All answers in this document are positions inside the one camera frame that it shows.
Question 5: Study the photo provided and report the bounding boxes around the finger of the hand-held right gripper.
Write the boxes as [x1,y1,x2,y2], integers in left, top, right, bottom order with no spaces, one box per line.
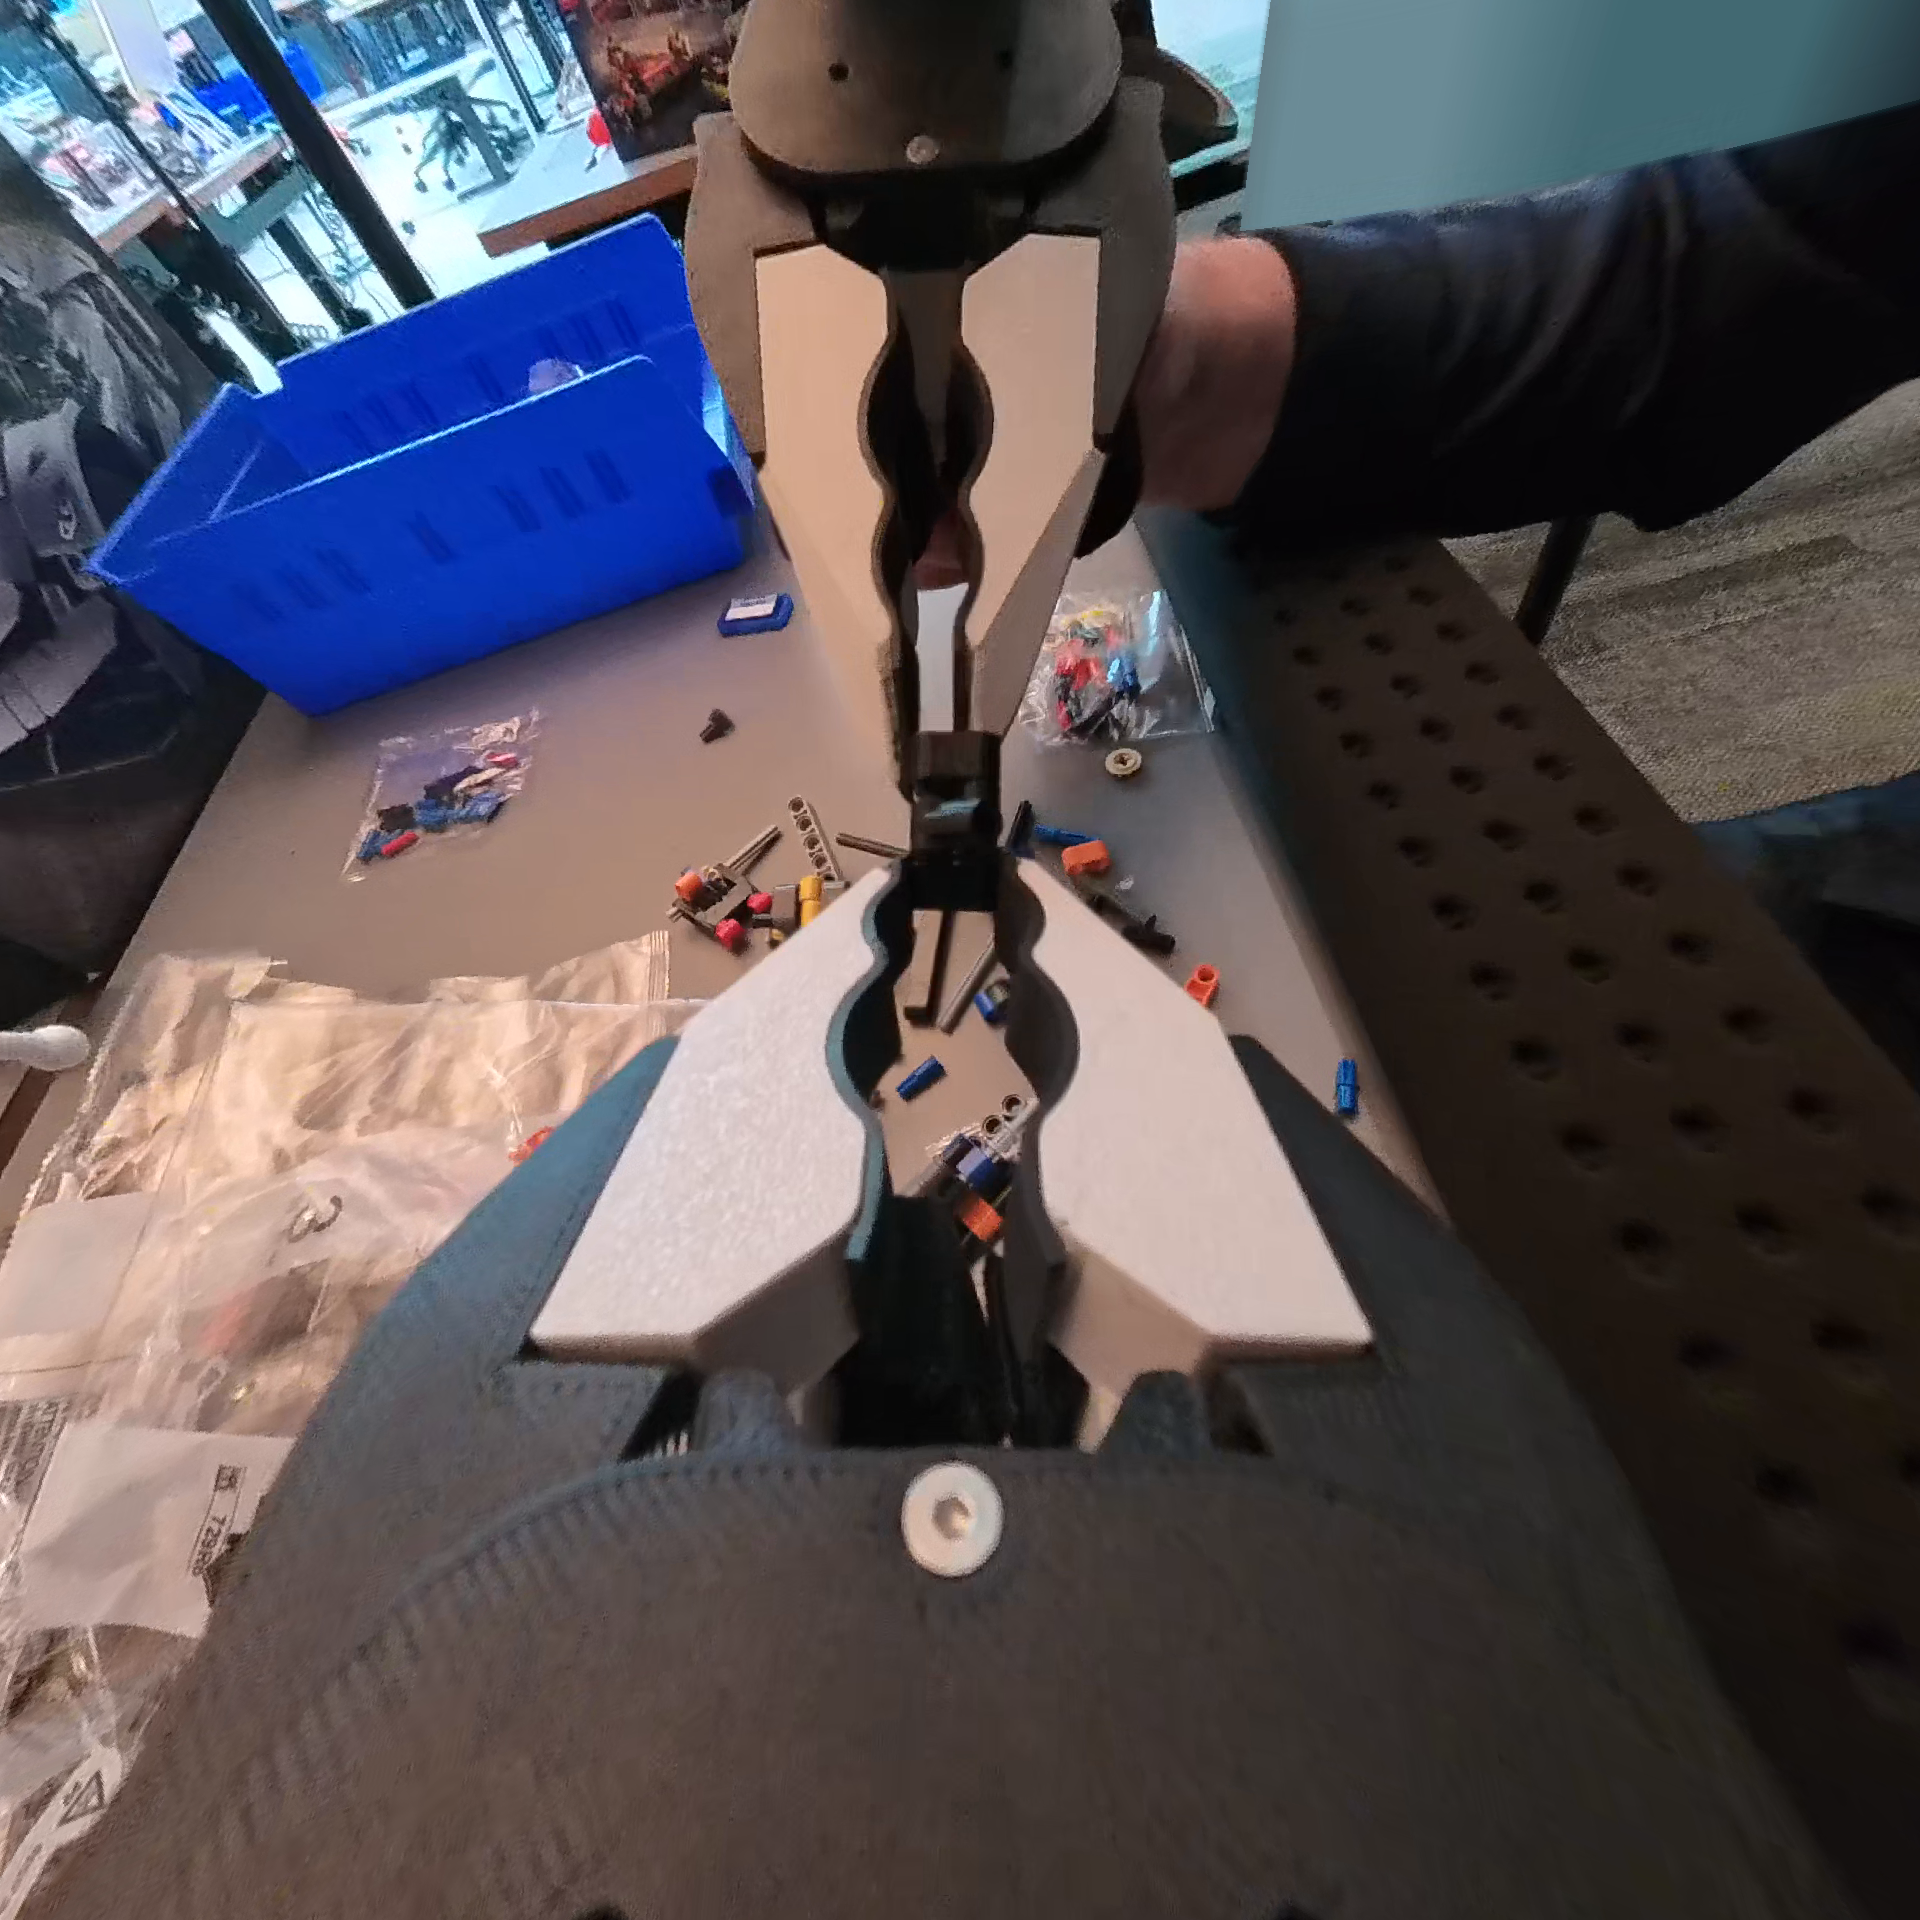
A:
[957,228,1121,746]
[749,244,924,797]

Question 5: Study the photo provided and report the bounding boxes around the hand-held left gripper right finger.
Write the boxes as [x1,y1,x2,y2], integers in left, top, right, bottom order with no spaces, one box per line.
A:
[996,861,1377,1450]

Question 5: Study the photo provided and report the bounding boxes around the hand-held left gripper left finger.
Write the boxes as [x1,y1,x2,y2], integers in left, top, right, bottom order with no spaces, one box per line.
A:
[528,866,916,1434]

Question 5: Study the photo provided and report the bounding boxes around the long black lego beam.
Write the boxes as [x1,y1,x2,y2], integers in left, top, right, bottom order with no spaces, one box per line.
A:
[897,907,994,1034]

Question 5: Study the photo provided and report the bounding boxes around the yellow grey lego assembly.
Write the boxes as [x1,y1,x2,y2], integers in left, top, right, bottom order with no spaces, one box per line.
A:
[773,796,876,939]

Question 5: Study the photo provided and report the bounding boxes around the black blue lego frame assembly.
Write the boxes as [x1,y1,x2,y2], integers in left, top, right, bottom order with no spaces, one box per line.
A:
[901,731,1011,917]

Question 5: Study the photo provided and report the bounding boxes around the person's right forearm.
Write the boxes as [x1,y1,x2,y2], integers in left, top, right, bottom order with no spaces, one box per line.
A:
[1217,106,1920,543]

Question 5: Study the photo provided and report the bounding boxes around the small printed lego box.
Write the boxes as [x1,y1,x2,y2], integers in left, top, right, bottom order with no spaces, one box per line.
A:
[576,0,752,164]

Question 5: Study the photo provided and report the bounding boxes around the bag red blue lego pieces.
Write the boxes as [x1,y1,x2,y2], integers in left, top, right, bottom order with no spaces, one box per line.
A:
[1020,588,1214,746]

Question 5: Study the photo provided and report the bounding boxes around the small black red lego assembly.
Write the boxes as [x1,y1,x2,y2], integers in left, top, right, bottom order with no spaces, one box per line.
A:
[668,826,785,953]

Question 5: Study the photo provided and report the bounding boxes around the small bag blue lego pieces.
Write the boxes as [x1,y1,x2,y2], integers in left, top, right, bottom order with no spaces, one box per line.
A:
[346,709,542,882]

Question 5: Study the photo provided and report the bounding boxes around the dark printed lego box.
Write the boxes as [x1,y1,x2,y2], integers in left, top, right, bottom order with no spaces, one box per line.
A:
[0,135,273,977]

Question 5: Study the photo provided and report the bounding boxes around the person's right hand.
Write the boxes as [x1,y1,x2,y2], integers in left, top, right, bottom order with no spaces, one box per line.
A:
[1132,237,1304,518]

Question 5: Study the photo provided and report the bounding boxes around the blue plastic bin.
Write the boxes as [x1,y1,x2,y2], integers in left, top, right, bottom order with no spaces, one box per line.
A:
[88,212,758,721]

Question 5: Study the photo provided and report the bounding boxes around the pile of clear plastic bags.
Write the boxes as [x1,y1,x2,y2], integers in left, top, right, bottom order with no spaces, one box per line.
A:
[0,930,706,1877]

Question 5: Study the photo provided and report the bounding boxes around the dark perforated board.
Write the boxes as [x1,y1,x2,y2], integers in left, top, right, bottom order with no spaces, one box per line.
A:
[1185,517,1920,1920]

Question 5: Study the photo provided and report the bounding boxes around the black metal pole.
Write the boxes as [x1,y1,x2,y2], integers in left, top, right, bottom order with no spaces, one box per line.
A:
[202,0,437,309]

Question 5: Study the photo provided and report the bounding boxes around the wooden desk black frame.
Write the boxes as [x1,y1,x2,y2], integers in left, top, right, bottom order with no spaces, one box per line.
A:
[480,142,723,257]

